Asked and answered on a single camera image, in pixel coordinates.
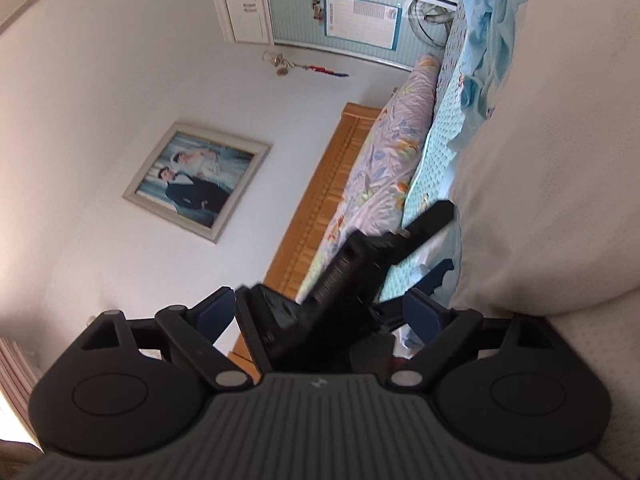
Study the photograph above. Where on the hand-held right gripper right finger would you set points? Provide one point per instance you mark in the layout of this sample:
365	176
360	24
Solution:
425	315

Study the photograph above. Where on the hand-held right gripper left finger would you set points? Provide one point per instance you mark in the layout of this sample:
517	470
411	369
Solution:
217	310

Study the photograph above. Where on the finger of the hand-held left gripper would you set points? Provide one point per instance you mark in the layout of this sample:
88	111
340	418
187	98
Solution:
430	225
440	272

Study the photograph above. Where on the light blue white jacket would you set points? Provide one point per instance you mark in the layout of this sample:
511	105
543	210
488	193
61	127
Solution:
550	160

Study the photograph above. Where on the floral pillow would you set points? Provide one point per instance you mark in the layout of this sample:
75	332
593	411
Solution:
385	150

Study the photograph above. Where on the mint green quilted bedspread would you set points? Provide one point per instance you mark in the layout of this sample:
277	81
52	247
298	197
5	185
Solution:
440	130

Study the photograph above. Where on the wooden headboard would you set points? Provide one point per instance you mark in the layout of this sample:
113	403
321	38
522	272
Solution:
325	200

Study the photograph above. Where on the framed wedding photo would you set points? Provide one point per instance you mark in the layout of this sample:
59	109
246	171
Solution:
195	180

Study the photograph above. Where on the light blue crumpled garment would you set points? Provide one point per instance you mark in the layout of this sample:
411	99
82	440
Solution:
452	45

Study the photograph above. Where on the blue framed chart poster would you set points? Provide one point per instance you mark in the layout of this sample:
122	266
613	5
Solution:
360	20

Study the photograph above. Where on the pink striped curtain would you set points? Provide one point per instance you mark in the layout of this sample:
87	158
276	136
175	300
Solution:
15	390

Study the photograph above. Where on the white wardrobe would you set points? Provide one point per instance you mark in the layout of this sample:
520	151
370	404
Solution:
295	10

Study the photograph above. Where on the wall lamp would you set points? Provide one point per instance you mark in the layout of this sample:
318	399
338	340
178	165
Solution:
275	60

